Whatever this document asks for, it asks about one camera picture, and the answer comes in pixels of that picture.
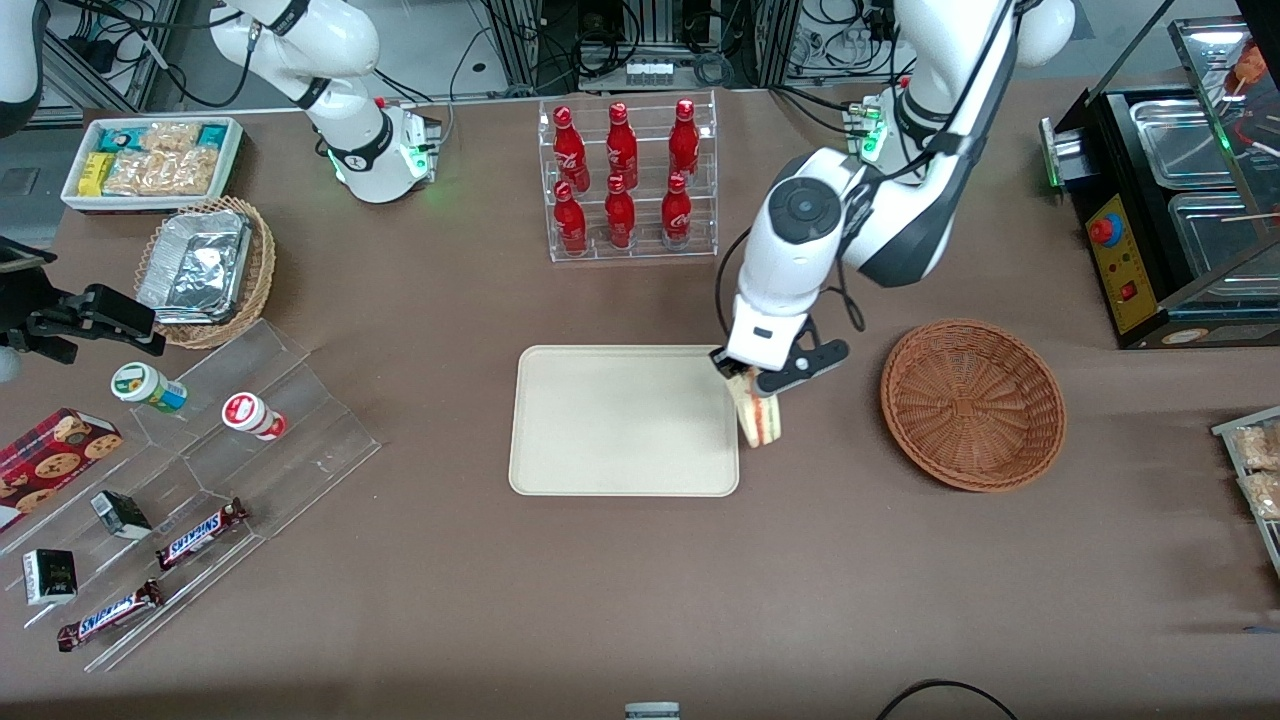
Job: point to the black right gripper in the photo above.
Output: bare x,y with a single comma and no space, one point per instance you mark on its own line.
48,322

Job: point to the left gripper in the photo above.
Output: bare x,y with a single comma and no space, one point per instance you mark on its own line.
722,363

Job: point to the triangular sandwich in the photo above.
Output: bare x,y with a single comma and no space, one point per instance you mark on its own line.
760,420

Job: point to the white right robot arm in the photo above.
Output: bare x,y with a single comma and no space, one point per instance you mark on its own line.
350,150

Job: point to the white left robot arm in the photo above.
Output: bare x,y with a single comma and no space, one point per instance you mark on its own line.
905,220

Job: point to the aluminium foil tray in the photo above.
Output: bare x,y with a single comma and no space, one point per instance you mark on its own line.
195,268

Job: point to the cream rectangular tray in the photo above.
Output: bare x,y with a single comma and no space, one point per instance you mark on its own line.
620,420

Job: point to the light wicker basket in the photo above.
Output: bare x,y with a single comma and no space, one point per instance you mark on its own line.
262,270

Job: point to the brown round wicker basket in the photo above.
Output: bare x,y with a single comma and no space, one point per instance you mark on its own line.
970,405

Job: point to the grey snack tray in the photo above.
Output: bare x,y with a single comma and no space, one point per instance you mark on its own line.
1225,430

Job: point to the green label yogurt cup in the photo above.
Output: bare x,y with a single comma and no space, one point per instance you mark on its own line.
145,386

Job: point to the white snack bin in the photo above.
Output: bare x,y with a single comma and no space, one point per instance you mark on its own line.
80,203

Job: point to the clear acrylic bottle rack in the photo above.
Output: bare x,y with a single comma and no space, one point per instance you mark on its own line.
645,255

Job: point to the yellow snack pack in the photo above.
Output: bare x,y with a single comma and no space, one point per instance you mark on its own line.
95,175

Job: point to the clear cracker bag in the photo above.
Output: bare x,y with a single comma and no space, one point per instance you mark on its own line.
170,136
128,173
190,170

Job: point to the red cola bottle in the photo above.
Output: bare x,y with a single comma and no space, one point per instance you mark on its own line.
677,215
621,148
570,150
684,142
620,218
570,225

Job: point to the red cookie box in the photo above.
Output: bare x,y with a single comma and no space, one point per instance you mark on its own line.
50,465

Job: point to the red label yogurt cup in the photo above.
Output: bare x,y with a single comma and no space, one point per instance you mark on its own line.
250,414

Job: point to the teal snack pack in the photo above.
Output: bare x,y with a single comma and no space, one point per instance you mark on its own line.
120,139
212,135

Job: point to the small black box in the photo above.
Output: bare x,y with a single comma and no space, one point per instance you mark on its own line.
122,515
50,577

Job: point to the clear acrylic tiered stand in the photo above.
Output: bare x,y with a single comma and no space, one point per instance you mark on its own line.
300,450

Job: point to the snickers bar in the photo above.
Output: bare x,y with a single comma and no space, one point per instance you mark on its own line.
200,533
110,615

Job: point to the white power strip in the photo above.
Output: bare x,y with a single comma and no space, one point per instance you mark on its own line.
648,72

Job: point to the small grey device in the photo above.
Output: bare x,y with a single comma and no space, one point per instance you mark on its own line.
652,712

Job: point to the black heated display case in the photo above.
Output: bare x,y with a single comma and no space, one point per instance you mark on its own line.
1130,290

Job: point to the steel pan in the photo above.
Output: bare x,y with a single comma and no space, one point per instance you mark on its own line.
1180,145
1215,235

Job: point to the clear pastry bag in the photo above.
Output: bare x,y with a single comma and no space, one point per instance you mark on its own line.
1258,447
1265,495

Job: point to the skewered fried food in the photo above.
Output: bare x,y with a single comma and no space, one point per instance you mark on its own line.
1250,65

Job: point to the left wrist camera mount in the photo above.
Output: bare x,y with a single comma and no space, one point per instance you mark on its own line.
812,360

